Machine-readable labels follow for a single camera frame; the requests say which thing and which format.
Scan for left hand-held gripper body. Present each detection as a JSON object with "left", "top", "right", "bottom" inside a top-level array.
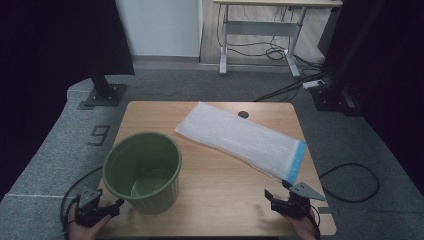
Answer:
[{"left": 74, "top": 186, "right": 113, "bottom": 228}]

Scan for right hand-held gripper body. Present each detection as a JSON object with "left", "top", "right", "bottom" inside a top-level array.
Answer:
[{"left": 271, "top": 181, "right": 326, "bottom": 219}]

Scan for green plastic bin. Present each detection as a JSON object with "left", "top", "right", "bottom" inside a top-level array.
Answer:
[{"left": 102, "top": 131, "right": 183, "bottom": 215}]

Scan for white plastic bag blue edge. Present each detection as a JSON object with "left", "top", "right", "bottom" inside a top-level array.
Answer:
[{"left": 174, "top": 101, "right": 308, "bottom": 186}]

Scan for person's left hand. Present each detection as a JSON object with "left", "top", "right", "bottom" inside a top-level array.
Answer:
[{"left": 68, "top": 214, "right": 113, "bottom": 240}]

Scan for person's right hand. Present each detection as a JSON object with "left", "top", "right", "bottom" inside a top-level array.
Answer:
[{"left": 283, "top": 209, "right": 318, "bottom": 240}]

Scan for black metal stand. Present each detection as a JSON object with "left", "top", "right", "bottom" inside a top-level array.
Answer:
[{"left": 309, "top": 0, "right": 384, "bottom": 116}]

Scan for white power strip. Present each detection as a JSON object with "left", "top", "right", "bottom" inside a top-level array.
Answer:
[{"left": 302, "top": 79, "right": 326, "bottom": 90}]

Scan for black stand base left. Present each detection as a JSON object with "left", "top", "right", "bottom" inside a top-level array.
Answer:
[{"left": 83, "top": 63, "right": 129, "bottom": 108}]

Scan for black curtain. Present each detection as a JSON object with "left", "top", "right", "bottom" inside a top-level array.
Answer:
[
  {"left": 0, "top": 0, "right": 135, "bottom": 201},
  {"left": 318, "top": 0, "right": 424, "bottom": 184}
]

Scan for white partition panel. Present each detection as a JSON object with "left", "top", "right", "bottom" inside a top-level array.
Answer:
[{"left": 114, "top": 0, "right": 204, "bottom": 58}]

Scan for right hand-held gripper black cable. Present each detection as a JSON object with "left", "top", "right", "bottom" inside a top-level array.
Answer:
[{"left": 307, "top": 209, "right": 322, "bottom": 240}]

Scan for hand-held gripper black cable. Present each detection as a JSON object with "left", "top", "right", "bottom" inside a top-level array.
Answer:
[
  {"left": 59, "top": 165, "right": 104, "bottom": 240},
  {"left": 307, "top": 209, "right": 322, "bottom": 240}
]

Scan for left hand-held gripper black cable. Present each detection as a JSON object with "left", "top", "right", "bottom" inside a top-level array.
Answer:
[{"left": 59, "top": 165, "right": 104, "bottom": 240}]

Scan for looped black floor cable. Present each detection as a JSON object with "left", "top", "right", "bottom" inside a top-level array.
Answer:
[{"left": 318, "top": 162, "right": 381, "bottom": 204}]

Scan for long black floor cable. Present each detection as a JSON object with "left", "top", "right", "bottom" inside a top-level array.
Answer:
[{"left": 253, "top": 70, "right": 331, "bottom": 103}]

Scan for coil of black cables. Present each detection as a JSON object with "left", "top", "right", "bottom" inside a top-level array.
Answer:
[{"left": 265, "top": 45, "right": 288, "bottom": 62}]

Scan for white desk frame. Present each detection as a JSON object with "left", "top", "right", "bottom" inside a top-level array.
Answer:
[{"left": 212, "top": 0, "right": 344, "bottom": 78}]

